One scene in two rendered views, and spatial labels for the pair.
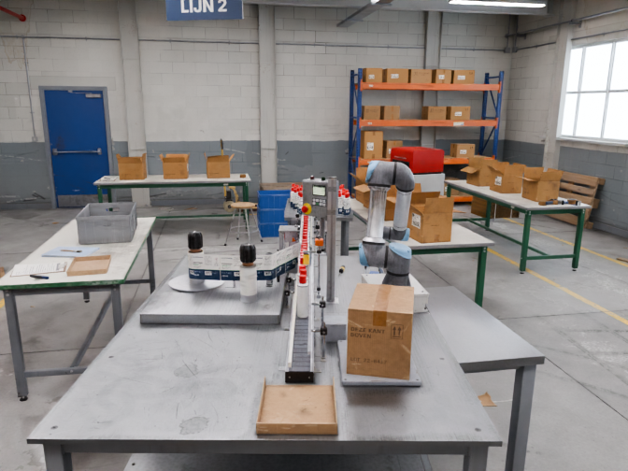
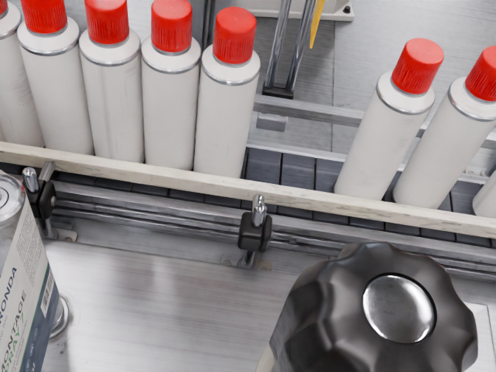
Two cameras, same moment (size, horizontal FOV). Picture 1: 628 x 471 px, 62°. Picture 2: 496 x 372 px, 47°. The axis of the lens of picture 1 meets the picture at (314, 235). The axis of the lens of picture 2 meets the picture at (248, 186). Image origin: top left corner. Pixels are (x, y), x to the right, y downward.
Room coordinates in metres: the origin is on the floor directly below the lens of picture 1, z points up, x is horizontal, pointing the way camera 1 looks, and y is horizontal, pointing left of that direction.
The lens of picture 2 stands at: (2.62, 0.43, 1.38)
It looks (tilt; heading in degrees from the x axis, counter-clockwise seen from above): 54 degrees down; 267
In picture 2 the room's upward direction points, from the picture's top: 12 degrees clockwise
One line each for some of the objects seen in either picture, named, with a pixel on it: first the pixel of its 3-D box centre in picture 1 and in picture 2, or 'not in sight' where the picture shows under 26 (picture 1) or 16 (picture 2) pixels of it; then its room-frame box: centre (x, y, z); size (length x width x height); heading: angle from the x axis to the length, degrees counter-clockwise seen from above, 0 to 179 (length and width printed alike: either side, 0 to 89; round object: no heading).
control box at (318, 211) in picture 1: (320, 198); not in sight; (2.74, -0.03, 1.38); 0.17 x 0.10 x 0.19; 55
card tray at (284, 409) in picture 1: (298, 403); not in sight; (1.63, 0.05, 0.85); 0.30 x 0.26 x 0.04; 0
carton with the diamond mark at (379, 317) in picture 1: (381, 328); not in sight; (1.96, -0.27, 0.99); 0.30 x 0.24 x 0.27; 169
